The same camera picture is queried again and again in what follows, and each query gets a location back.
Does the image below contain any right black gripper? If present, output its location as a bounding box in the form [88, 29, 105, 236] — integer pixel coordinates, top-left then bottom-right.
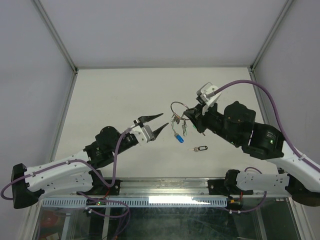
[184, 100, 241, 147]

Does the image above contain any red tag key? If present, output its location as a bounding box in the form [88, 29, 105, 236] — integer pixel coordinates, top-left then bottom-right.
[171, 114, 180, 125]

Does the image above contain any blue tag key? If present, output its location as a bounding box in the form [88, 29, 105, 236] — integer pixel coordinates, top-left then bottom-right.
[171, 120, 184, 144]

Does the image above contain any black tag key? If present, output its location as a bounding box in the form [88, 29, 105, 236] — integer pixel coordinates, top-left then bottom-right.
[189, 145, 208, 152]

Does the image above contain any silver keyring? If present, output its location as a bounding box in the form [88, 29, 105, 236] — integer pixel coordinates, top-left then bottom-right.
[170, 101, 189, 120]

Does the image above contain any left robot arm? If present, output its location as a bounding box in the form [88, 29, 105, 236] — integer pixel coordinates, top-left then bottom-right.
[9, 114, 166, 209]

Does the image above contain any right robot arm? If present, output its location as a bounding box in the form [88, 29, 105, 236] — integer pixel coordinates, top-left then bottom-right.
[184, 101, 320, 207]

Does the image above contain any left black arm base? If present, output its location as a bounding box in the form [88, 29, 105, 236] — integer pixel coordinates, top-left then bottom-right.
[82, 179, 123, 196]

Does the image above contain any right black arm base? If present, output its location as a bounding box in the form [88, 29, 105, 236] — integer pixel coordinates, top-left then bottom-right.
[207, 179, 254, 197]

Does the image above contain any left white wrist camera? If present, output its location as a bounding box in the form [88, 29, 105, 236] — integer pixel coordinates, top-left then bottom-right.
[129, 119, 155, 146]

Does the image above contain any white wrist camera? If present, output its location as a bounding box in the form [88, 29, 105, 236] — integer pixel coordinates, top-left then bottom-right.
[196, 82, 221, 116]
[129, 119, 155, 146]

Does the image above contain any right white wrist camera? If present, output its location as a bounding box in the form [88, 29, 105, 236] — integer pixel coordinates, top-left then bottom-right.
[196, 82, 221, 116]

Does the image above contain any aluminium mounting rail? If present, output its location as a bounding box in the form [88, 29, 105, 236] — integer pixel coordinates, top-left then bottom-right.
[41, 175, 290, 197]

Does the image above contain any grey slotted cable duct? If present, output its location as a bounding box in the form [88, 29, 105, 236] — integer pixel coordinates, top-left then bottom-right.
[42, 195, 227, 208]

